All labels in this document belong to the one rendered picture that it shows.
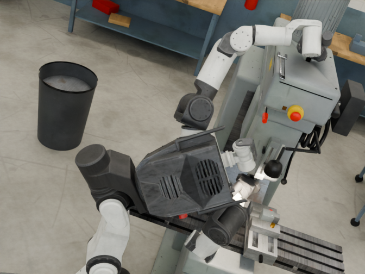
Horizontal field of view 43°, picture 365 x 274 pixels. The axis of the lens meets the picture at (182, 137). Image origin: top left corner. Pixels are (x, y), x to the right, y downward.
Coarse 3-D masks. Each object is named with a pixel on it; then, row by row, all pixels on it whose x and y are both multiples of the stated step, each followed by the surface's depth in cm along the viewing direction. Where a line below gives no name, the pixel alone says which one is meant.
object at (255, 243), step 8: (248, 208) 248; (256, 208) 238; (272, 208) 248; (248, 216) 243; (256, 216) 239; (248, 224) 235; (248, 232) 229; (256, 232) 230; (248, 240) 224; (256, 240) 225; (264, 240) 227; (272, 240) 228; (248, 248) 220; (256, 248) 221; (264, 248) 222; (272, 248) 224; (248, 256) 223; (256, 256) 222; (264, 256) 221; (272, 256) 220; (272, 264) 223
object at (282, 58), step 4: (280, 56) 181; (284, 56) 184; (280, 60) 178; (284, 60) 179; (280, 64) 174; (284, 64) 175; (280, 68) 171; (284, 68) 172; (280, 72) 168; (284, 72) 169; (280, 76) 165; (284, 76) 166
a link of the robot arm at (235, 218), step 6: (228, 210) 168; (234, 210) 168; (240, 210) 169; (222, 216) 166; (228, 216) 166; (234, 216) 166; (240, 216) 168; (222, 222) 163; (228, 222) 164; (234, 222) 165; (240, 222) 168; (228, 228) 162; (234, 228) 164; (234, 234) 165
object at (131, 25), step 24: (72, 0) 557; (96, 0) 600; (192, 0) 532; (216, 0) 556; (72, 24) 574; (120, 24) 580; (144, 24) 605; (168, 48) 567; (192, 48) 585; (336, 48) 532; (360, 48) 534
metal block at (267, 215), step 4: (264, 208) 235; (264, 212) 232; (268, 212) 233; (272, 212) 234; (260, 216) 235; (264, 216) 231; (268, 216) 231; (272, 216) 231; (264, 220) 233; (268, 220) 232; (272, 220) 232
